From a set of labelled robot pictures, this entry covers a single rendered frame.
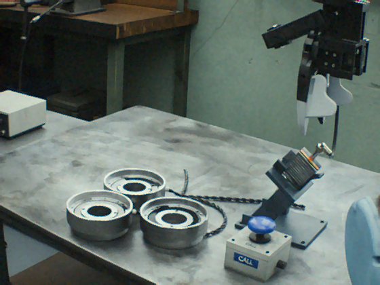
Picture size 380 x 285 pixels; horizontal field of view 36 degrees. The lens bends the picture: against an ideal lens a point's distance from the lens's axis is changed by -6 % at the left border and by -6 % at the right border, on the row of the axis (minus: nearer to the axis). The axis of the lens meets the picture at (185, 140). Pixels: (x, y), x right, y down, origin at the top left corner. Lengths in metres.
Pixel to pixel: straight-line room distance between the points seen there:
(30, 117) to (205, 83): 1.30
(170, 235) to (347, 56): 0.37
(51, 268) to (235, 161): 0.46
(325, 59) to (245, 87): 1.86
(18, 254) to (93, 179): 0.93
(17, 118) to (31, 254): 0.54
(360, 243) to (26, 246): 1.58
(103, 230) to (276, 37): 0.38
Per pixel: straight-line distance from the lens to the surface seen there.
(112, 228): 0.92
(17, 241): 2.10
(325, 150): 0.93
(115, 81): 2.48
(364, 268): 0.62
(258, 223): 0.86
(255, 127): 2.75
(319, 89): 0.88
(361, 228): 0.61
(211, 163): 1.23
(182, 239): 0.91
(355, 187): 1.20
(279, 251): 0.87
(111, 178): 1.07
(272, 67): 2.64
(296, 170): 0.95
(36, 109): 1.72
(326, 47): 0.86
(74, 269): 1.33
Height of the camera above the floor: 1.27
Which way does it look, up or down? 21 degrees down
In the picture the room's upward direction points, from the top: 3 degrees clockwise
